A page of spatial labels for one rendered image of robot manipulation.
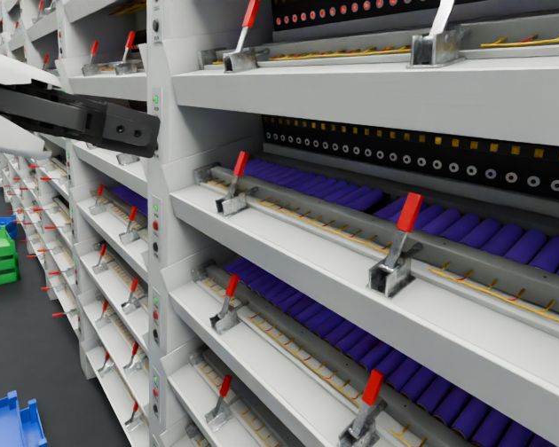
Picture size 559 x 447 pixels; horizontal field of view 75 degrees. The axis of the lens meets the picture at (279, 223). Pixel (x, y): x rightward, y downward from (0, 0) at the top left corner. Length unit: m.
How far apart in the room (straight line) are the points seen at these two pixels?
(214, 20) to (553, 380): 0.63
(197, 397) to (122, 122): 0.59
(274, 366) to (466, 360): 0.29
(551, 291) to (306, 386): 0.30
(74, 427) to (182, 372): 0.73
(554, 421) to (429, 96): 0.24
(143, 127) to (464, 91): 0.23
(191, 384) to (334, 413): 0.38
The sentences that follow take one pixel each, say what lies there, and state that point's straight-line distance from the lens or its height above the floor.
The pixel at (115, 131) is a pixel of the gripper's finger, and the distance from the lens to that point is 0.28.
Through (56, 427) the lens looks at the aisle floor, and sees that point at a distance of 1.52.
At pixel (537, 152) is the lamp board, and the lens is 0.44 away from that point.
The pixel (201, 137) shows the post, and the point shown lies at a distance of 0.67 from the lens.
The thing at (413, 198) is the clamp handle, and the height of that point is 0.97.
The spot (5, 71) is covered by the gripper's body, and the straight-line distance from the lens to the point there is 0.23.
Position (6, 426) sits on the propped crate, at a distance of 1.41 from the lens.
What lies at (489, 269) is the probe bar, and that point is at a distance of 0.36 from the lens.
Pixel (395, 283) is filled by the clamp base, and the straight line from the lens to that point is 0.35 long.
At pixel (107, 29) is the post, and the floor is 1.22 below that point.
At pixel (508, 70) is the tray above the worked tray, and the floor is 1.07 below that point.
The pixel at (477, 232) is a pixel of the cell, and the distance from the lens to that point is 0.41.
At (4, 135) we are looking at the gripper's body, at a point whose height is 1.01.
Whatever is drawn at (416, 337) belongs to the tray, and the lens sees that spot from 0.34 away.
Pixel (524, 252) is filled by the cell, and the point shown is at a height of 0.93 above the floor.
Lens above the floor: 1.03
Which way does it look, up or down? 17 degrees down
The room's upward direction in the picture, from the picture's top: 6 degrees clockwise
